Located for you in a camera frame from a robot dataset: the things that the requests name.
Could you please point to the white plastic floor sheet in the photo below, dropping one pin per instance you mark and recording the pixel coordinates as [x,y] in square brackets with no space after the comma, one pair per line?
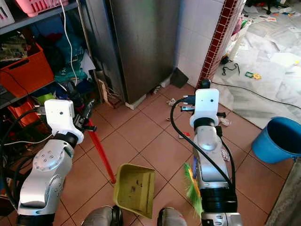
[273,52]

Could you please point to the grey stone counter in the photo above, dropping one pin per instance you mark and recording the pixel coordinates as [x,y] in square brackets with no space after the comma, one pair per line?
[284,197]

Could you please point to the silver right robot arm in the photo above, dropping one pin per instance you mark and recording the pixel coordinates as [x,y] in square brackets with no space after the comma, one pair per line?
[209,160]

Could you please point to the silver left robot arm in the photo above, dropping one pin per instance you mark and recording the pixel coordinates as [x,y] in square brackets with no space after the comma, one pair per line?
[44,165]

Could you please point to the orange plastic crate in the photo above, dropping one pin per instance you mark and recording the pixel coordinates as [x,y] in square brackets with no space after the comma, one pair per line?
[30,75]

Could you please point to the blue plastic bucket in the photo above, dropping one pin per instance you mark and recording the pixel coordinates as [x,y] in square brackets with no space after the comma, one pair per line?
[280,141]

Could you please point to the teal plastic bag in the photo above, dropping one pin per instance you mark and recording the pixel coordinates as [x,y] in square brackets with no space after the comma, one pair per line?
[70,63]

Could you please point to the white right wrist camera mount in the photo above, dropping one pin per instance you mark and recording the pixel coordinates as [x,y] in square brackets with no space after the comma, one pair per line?
[206,106]

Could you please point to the red and white wrapper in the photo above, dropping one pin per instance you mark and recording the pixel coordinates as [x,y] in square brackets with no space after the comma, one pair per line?
[183,136]

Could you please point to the pink plastic basket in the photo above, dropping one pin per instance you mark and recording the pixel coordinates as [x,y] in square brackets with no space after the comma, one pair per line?
[40,5]

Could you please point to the grey robot leg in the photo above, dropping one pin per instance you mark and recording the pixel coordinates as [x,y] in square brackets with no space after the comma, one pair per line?
[103,217]
[171,219]

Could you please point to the grey robot left leg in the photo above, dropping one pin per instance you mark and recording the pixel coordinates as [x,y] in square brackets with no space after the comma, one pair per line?
[103,217]

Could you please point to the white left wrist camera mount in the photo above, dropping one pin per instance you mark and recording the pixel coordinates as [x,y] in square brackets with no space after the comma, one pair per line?
[59,115]

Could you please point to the orange bag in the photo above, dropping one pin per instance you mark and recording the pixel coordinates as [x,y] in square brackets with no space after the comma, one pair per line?
[23,112]

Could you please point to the stainless steel cabinet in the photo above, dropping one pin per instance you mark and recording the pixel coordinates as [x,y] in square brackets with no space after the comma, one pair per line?
[141,47]

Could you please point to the lime green bag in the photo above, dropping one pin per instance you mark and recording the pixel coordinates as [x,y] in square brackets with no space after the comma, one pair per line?
[46,99]

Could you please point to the grey metal shelf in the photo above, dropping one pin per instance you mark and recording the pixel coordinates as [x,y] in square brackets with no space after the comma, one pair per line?
[47,19]

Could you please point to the grey robot right leg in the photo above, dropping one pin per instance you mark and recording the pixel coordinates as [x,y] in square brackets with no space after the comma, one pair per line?
[171,219]

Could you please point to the white plastic basket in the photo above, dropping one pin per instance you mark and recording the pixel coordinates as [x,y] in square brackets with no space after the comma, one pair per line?
[5,13]

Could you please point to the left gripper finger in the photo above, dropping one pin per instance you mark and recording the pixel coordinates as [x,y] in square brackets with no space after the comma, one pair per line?
[92,127]
[89,109]

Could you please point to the green and yellow small item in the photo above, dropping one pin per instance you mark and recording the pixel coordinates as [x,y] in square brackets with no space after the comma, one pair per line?
[253,75]

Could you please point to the crumpled white paper scrap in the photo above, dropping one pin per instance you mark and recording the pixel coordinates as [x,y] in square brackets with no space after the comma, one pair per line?
[171,101]

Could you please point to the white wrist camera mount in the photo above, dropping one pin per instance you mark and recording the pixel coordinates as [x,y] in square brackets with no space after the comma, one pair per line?
[206,106]
[59,115]

